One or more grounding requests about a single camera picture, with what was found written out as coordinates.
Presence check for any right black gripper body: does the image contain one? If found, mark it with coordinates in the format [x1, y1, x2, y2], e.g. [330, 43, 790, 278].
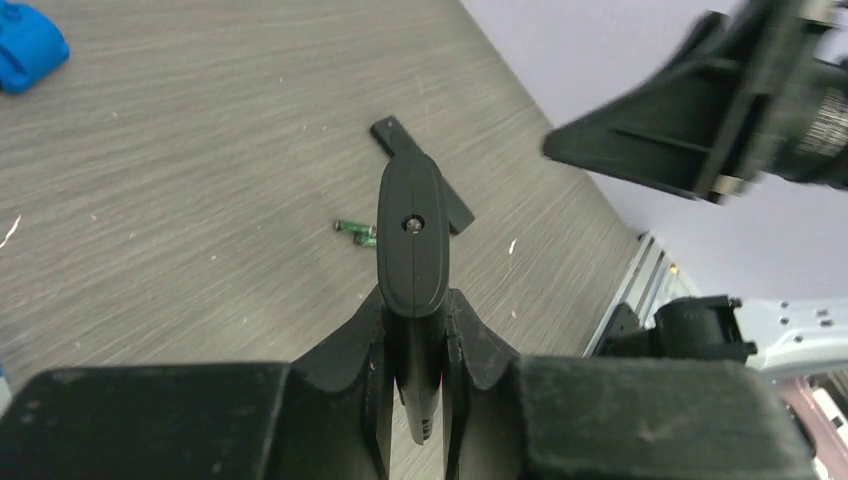
[732, 1, 847, 195]

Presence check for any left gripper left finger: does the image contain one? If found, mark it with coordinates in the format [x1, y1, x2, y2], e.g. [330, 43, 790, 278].
[291, 289, 393, 479]

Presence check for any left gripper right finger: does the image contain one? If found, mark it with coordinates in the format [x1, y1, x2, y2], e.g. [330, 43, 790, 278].
[442, 289, 522, 479]

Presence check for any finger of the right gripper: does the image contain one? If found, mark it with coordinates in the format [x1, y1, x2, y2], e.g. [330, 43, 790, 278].
[542, 99, 756, 199]
[635, 9, 776, 100]

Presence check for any black remote with buttons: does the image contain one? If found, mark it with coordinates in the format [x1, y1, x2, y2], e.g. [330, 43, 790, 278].
[370, 116, 475, 236]

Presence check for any green battery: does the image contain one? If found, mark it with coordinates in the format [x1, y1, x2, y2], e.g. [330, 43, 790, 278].
[353, 234, 377, 248]
[333, 219, 376, 237]

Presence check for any blue toy car block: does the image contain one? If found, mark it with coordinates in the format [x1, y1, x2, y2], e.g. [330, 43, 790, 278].
[1, 1, 71, 94]

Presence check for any aluminium frame rail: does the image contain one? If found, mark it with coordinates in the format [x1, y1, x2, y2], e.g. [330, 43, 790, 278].
[582, 232, 700, 357]

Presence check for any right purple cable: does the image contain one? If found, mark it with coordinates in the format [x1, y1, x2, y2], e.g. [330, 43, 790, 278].
[781, 377, 848, 480]

